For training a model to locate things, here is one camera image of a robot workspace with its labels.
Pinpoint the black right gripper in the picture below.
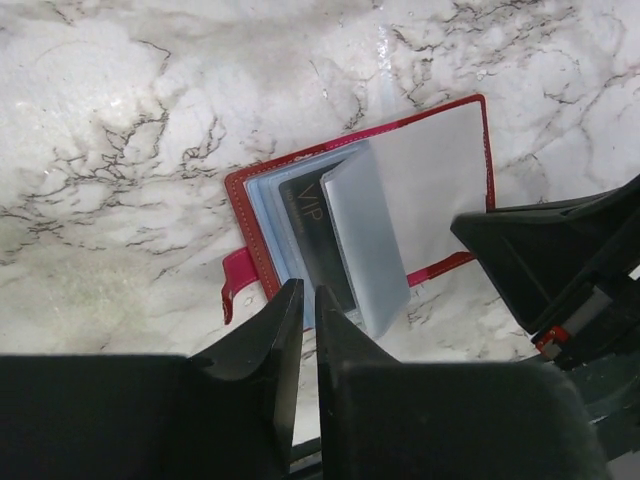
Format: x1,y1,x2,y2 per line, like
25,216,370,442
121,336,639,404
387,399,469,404
450,178,639,370

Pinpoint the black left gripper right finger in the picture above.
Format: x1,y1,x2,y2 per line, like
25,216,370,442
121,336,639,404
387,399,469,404
315,287,608,479

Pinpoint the black VIP card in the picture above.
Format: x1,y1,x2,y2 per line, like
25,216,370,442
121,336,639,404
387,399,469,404
279,165,355,312

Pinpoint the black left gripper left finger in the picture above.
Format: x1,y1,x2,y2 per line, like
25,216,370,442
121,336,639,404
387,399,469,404
1,280,304,479

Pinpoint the red leather card holder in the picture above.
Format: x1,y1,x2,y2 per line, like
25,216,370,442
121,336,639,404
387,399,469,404
221,94,495,338

